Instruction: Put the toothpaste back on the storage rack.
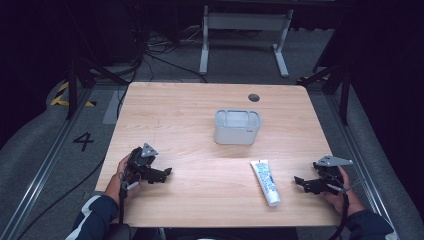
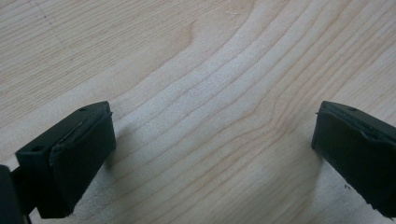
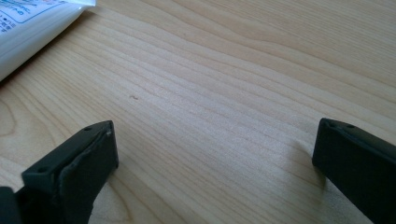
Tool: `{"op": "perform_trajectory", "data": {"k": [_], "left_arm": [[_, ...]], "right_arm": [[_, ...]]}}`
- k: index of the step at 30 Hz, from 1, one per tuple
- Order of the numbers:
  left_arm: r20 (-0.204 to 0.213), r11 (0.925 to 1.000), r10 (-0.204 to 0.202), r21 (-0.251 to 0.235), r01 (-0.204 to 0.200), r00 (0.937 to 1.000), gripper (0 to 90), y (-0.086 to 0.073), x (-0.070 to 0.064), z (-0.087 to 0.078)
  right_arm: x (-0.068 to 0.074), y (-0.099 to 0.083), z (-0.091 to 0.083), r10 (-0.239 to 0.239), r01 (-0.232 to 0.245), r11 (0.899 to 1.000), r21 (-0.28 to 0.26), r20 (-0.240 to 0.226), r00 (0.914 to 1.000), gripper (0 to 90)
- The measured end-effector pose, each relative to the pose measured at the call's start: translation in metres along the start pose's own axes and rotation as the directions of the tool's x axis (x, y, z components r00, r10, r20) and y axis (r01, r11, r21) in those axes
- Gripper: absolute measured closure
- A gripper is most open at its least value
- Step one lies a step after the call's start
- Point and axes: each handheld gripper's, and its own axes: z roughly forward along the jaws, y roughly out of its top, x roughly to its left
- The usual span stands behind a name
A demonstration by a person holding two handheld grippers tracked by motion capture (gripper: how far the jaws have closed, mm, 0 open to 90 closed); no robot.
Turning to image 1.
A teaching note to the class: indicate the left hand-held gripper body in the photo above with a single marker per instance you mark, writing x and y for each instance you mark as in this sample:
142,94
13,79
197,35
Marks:
141,160

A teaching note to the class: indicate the white plastic storage box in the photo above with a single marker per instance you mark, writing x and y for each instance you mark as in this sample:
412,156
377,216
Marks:
237,128

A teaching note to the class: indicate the person's left hand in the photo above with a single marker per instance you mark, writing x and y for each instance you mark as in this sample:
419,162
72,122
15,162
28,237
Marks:
119,181

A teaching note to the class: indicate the white toothpaste tube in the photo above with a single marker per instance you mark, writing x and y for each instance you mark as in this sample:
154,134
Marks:
266,181

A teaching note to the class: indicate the grey table grommet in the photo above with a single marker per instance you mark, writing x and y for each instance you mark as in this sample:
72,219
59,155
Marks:
253,97

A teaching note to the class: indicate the black metal stand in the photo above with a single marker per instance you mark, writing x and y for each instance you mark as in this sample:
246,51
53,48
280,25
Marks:
336,80
76,80

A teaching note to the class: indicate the white metal desk frame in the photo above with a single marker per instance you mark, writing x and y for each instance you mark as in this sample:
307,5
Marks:
245,21

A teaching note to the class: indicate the yellow black floor tape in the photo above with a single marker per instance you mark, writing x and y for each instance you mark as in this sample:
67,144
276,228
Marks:
61,96

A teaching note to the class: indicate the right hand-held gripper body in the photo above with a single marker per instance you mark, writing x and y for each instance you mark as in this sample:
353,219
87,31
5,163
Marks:
329,168

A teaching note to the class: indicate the person's right hand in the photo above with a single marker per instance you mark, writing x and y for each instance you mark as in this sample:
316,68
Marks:
346,196

